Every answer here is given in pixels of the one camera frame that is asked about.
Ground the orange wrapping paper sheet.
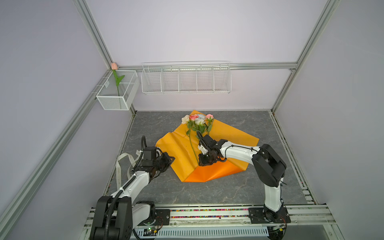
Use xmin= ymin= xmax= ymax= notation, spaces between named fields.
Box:
xmin=156 ymin=111 xmax=259 ymax=183

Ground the cream rose fake flower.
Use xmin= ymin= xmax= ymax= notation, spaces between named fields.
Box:
xmin=182 ymin=115 xmax=199 ymax=162

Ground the dark pink rose fake flower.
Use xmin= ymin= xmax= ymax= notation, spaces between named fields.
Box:
xmin=189 ymin=114 xmax=199 ymax=122

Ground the white rose fake flower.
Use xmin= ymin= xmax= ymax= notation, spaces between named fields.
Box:
xmin=194 ymin=117 xmax=207 ymax=134

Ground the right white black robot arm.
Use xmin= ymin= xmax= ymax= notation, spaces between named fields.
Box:
xmin=198 ymin=140 xmax=290 ymax=223

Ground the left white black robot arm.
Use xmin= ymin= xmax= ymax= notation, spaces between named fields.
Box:
xmin=90 ymin=153 xmax=175 ymax=240

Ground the pink tulip fake flower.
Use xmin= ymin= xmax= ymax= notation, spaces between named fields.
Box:
xmin=111 ymin=63 xmax=125 ymax=96

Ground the white ribbon strip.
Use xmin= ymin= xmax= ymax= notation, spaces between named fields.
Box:
xmin=115 ymin=150 xmax=142 ymax=189

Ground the white mesh corner basket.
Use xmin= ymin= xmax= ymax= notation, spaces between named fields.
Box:
xmin=97 ymin=70 xmax=140 ymax=111

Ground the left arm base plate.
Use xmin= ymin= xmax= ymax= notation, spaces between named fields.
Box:
xmin=140 ymin=209 xmax=171 ymax=226

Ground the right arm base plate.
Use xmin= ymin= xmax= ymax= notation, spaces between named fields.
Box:
xmin=248 ymin=206 xmax=291 ymax=224

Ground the white wire wall basket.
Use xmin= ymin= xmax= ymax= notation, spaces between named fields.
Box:
xmin=142 ymin=61 xmax=232 ymax=95

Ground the aluminium front rail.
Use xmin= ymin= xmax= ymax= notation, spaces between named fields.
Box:
xmin=83 ymin=204 xmax=337 ymax=229

